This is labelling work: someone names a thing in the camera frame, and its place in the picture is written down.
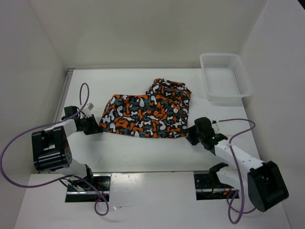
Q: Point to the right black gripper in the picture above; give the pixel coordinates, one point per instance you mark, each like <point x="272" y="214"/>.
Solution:
<point x="193" y="140"/>

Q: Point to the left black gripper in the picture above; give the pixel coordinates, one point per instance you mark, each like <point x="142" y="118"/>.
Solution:
<point x="95" y="128"/>

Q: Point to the orange black camouflage shorts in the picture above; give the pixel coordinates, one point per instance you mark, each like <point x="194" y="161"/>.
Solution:
<point x="162" y="112"/>

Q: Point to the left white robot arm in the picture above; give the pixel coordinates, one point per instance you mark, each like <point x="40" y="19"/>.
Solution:
<point x="51" y="150"/>

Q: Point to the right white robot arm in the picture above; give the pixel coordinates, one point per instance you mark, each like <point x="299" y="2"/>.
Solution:
<point x="260" y="182"/>

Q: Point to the white plastic mesh basket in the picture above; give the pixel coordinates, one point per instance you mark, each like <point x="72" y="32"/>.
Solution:
<point x="225" y="77"/>

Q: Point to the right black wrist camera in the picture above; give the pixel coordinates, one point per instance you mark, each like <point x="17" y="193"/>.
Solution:
<point x="203" y="126"/>

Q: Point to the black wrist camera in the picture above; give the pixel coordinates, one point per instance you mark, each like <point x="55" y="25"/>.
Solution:
<point x="203" y="126"/>
<point x="69" y="111"/>

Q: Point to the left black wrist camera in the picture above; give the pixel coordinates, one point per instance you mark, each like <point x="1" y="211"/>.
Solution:
<point x="69" y="111"/>

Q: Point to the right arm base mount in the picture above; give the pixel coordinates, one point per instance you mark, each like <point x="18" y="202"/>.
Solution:
<point x="205" y="190"/>

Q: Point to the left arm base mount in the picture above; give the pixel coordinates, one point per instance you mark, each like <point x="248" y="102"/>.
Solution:
<point x="79" y="191"/>

